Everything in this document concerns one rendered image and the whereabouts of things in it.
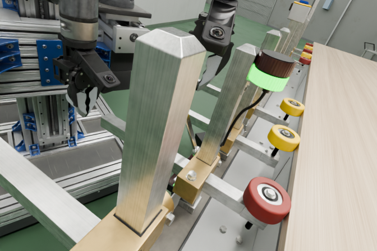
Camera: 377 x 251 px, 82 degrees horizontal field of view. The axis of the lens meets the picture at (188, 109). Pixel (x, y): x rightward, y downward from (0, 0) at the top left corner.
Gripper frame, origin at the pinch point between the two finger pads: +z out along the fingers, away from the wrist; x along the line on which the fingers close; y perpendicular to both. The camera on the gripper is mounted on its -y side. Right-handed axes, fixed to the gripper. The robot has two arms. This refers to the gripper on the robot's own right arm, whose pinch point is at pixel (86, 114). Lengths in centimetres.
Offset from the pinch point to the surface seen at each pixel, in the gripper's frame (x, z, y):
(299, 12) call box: -77, -36, -34
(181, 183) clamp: 4.9, -3.2, -33.0
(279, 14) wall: -1289, 14, 131
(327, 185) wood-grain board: -12, -7, -59
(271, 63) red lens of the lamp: -1.1, -29.5, -38.5
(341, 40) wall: -1156, 34, -179
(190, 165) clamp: 0.7, -4.4, -32.3
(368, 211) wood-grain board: -11, -7, -66
